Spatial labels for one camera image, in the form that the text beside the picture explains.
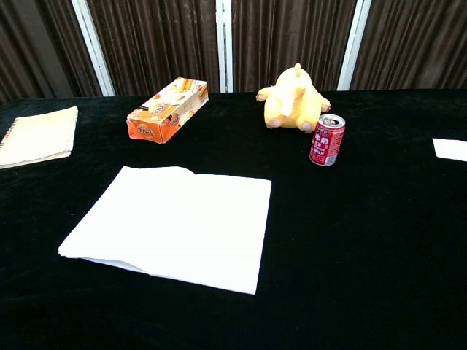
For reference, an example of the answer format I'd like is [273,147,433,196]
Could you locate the white cloth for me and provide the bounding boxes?
[58,166,273,295]

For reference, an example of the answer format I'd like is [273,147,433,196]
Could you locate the cream spiral notebook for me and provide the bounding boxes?
[0,105,80,171]

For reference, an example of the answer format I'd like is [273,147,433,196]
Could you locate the orange biscuit box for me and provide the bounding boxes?
[126,77,209,144]

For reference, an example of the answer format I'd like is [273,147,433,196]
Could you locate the yellow plush toy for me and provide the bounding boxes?
[255,62,332,133]

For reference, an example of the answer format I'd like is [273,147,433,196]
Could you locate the red milk can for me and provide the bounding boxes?
[309,113,347,167]

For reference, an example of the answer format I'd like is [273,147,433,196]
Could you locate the black table cloth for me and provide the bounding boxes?
[0,88,467,350]

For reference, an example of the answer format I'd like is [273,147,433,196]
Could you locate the brown pleated curtain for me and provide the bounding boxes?
[0,0,467,106]

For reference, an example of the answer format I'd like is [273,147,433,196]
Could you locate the white paper sheet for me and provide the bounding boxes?
[432,138,467,163]

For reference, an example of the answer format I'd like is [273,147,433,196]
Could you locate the white screen frame post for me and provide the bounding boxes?
[215,0,234,93]
[336,0,373,92]
[70,0,117,97]

